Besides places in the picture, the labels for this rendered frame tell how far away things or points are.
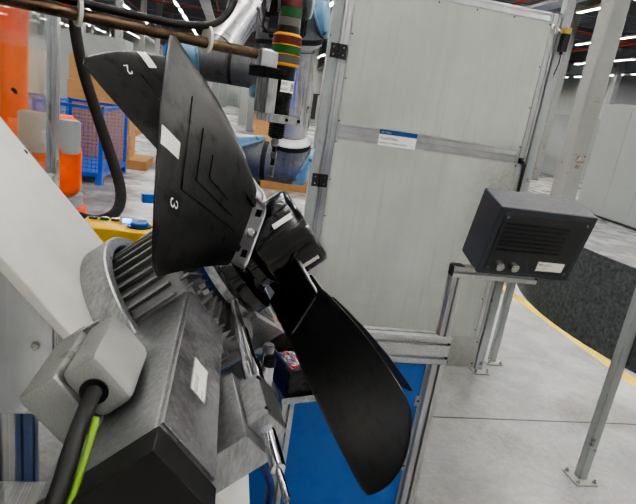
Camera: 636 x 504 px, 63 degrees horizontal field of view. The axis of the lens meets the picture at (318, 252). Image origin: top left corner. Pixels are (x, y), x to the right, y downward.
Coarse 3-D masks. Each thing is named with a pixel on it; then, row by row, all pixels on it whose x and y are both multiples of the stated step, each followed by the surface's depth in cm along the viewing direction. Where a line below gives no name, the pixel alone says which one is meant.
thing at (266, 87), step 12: (252, 60) 75; (264, 60) 74; (276, 60) 75; (252, 72) 76; (264, 72) 74; (276, 72) 75; (264, 84) 76; (276, 84) 76; (264, 96) 76; (264, 108) 76; (264, 120) 77; (276, 120) 77; (288, 120) 77; (300, 120) 80
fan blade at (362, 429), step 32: (320, 288) 66; (320, 320) 66; (352, 320) 60; (320, 352) 67; (352, 352) 60; (320, 384) 67; (352, 384) 61; (384, 384) 54; (352, 416) 62; (384, 416) 55; (352, 448) 64; (384, 448) 57; (384, 480) 59
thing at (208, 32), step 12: (60, 0) 55; (72, 0) 56; (84, 0) 57; (108, 12) 59; (120, 12) 60; (132, 12) 61; (228, 12) 69; (168, 24) 64; (180, 24) 65; (192, 24) 66; (204, 24) 67; (216, 24) 68; (204, 36) 68; (204, 48) 69
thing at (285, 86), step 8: (288, 72) 77; (280, 80) 77; (288, 80) 77; (280, 88) 77; (288, 88) 78; (280, 96) 78; (288, 96) 78; (280, 104) 78; (288, 104) 79; (280, 112) 78; (288, 112) 79; (272, 128) 79; (280, 128) 80; (272, 136) 80; (280, 136) 80
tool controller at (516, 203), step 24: (504, 192) 130; (480, 216) 132; (504, 216) 123; (528, 216) 124; (552, 216) 125; (576, 216) 126; (480, 240) 130; (504, 240) 126; (528, 240) 127; (552, 240) 128; (576, 240) 129; (480, 264) 130; (504, 264) 130; (528, 264) 131; (552, 264) 132
